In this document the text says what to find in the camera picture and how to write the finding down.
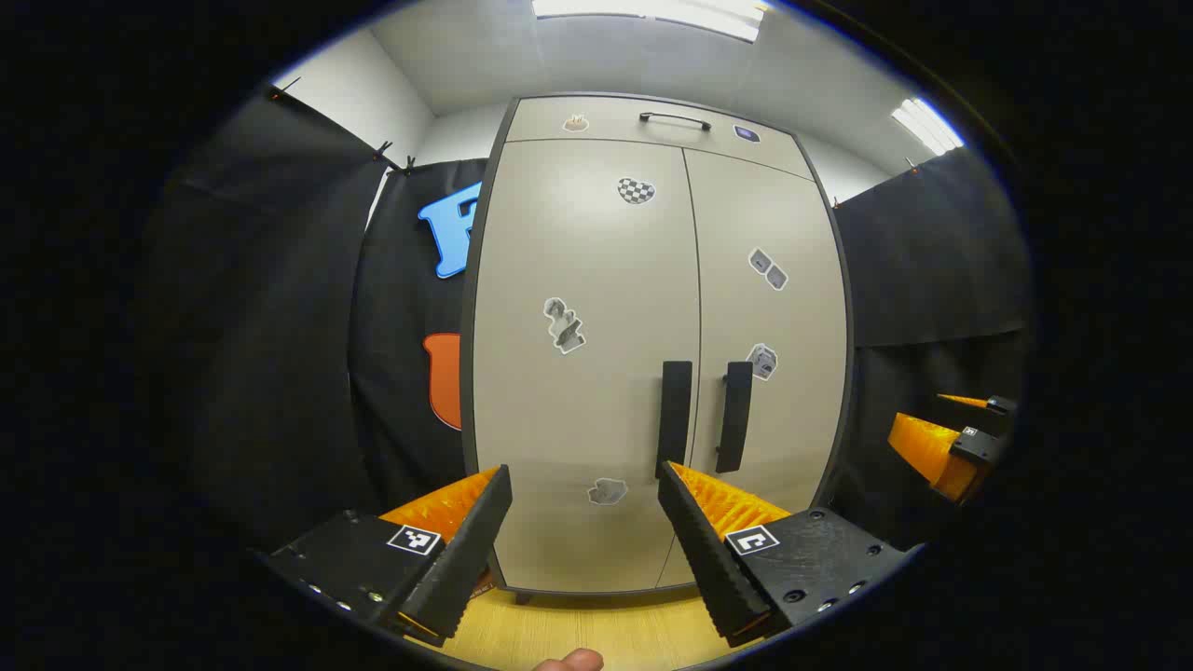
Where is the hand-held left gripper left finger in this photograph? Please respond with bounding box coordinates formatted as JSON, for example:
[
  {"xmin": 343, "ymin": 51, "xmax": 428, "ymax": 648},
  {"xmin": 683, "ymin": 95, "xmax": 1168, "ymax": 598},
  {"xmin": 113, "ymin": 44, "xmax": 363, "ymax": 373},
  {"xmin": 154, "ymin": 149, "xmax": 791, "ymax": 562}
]
[{"xmin": 259, "ymin": 464, "xmax": 515, "ymax": 649}]

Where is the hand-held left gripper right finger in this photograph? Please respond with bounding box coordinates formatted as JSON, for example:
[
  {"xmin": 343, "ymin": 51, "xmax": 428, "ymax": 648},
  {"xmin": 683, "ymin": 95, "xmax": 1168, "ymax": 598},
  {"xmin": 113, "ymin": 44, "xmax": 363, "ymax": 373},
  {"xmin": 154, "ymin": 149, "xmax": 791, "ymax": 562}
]
[{"xmin": 657, "ymin": 459, "xmax": 910, "ymax": 649}]

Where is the black door handle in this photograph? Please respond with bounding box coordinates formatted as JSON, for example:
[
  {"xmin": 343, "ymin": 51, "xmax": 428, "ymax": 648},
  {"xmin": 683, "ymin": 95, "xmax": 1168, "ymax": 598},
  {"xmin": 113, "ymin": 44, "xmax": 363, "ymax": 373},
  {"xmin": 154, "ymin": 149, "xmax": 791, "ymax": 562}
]
[
  {"xmin": 715, "ymin": 361, "xmax": 754, "ymax": 474},
  {"xmin": 655, "ymin": 361, "xmax": 694, "ymax": 479}
]

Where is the beige double-door shoe cabinet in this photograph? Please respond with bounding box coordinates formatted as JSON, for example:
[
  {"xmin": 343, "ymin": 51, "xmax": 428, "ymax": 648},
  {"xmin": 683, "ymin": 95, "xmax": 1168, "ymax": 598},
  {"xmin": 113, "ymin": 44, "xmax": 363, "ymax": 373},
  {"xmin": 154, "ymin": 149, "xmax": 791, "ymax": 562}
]
[{"xmin": 459, "ymin": 91, "xmax": 857, "ymax": 602}]

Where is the square-stickers shoe cabinet door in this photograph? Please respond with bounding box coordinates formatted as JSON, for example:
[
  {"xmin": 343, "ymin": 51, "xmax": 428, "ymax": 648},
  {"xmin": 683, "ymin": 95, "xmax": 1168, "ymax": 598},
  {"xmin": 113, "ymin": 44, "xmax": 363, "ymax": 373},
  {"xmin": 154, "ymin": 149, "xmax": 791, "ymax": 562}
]
[{"xmin": 657, "ymin": 149, "xmax": 851, "ymax": 590}]

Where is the checkered-sticker shoe cabinet door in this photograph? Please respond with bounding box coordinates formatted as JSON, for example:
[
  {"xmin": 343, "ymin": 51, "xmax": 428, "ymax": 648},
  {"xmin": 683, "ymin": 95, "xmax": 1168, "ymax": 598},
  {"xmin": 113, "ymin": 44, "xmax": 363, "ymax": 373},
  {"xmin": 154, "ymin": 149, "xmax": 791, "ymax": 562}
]
[{"xmin": 473, "ymin": 138, "xmax": 702, "ymax": 593}]

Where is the beige cabinet drawer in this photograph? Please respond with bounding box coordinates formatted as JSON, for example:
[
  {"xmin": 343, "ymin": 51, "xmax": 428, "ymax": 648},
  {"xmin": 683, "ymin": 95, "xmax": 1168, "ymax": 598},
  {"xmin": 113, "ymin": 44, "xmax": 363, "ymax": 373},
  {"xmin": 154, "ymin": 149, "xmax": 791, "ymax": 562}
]
[{"xmin": 503, "ymin": 96, "xmax": 815, "ymax": 181}]

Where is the small ceiling light panel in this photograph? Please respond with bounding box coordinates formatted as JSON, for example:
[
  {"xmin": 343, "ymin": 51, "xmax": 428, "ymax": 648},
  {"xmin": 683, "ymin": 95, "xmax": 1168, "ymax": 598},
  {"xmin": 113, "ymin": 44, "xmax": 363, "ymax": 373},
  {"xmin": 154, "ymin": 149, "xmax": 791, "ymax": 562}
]
[{"xmin": 890, "ymin": 97, "xmax": 966, "ymax": 157}]

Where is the black backdrop cloth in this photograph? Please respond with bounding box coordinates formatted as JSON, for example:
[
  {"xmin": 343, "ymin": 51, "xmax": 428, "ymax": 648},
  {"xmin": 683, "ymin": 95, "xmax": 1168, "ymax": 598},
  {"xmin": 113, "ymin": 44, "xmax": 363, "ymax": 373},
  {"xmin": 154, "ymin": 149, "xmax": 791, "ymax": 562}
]
[{"xmin": 140, "ymin": 89, "xmax": 1035, "ymax": 597}]

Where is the long ceiling light panel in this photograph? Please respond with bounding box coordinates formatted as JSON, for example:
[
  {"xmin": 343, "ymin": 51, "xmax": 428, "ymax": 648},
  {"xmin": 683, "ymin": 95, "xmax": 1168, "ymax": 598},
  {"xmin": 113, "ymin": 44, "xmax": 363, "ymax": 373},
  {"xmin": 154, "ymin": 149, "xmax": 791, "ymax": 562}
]
[{"xmin": 531, "ymin": 0, "xmax": 770, "ymax": 43}]

